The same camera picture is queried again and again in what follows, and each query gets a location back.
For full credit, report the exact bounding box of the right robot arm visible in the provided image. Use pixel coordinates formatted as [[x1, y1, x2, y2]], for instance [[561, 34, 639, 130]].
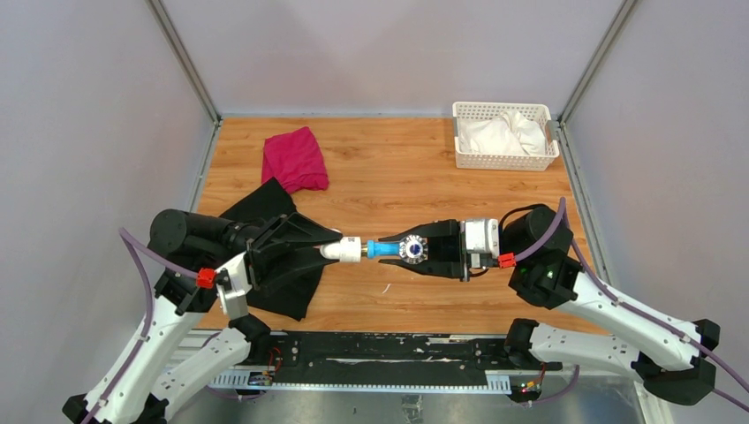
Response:
[[365, 202, 720, 405]]

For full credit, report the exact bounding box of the aluminium frame rail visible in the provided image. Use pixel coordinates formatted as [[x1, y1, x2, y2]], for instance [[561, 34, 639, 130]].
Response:
[[125, 329, 660, 394]]

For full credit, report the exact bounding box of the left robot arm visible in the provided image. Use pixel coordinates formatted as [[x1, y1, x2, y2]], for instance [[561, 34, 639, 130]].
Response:
[[63, 209, 342, 423]]

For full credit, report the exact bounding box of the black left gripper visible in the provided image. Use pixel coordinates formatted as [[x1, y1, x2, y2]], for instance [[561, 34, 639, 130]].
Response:
[[213, 210, 345, 292]]

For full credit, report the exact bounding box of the black cloth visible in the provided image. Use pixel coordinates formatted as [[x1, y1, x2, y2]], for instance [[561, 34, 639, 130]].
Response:
[[219, 178, 322, 322]]

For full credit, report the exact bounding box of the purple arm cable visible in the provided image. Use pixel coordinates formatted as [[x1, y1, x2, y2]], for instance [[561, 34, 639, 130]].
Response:
[[514, 197, 749, 411], [79, 228, 203, 424]]

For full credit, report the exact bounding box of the magenta cloth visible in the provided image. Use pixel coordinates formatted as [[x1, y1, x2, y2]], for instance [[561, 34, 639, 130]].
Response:
[[261, 126, 329, 193]]

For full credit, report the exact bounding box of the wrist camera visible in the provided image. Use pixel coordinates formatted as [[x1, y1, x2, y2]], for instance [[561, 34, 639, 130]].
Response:
[[215, 254, 252, 321], [462, 218, 500, 269]]

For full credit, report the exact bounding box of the white plastic basket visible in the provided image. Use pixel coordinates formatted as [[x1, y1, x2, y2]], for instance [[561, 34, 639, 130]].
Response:
[[452, 102, 560, 171]]

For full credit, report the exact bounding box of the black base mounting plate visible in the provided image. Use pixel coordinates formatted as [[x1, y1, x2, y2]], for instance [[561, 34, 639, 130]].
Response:
[[242, 331, 544, 388]]

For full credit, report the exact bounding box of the white cloth in basket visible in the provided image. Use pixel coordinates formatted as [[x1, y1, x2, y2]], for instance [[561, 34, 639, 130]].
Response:
[[458, 110, 547, 156]]

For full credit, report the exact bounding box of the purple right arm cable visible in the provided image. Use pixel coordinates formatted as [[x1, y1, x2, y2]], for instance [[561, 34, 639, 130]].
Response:
[[514, 197, 749, 411]]

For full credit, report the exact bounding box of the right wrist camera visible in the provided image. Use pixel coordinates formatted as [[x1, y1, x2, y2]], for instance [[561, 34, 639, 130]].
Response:
[[462, 218, 500, 269]]

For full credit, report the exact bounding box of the blue water faucet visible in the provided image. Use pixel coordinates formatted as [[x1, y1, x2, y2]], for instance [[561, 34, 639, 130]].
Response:
[[364, 234, 428, 265]]

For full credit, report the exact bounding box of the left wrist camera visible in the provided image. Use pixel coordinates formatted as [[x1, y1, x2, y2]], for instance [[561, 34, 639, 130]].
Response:
[[215, 254, 252, 321]]

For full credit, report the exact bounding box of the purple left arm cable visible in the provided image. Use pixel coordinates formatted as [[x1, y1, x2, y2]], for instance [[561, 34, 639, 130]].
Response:
[[79, 228, 203, 424]]

